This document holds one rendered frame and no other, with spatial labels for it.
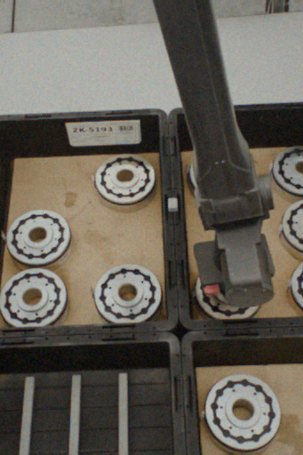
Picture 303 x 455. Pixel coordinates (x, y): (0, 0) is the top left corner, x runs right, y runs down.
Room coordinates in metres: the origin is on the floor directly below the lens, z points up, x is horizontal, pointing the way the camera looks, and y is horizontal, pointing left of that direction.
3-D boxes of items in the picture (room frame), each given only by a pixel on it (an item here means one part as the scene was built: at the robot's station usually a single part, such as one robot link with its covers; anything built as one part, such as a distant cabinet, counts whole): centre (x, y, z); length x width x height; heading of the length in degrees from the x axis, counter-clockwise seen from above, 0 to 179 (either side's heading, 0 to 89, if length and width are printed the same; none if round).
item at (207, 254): (0.41, -0.11, 0.98); 0.10 x 0.07 x 0.07; 96
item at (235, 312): (0.41, -0.11, 0.86); 0.10 x 0.10 x 0.01
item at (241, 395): (0.23, -0.11, 0.86); 0.05 x 0.05 x 0.01
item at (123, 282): (0.42, 0.04, 0.86); 0.05 x 0.05 x 0.01
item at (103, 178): (0.64, 0.04, 0.86); 0.10 x 0.10 x 0.01
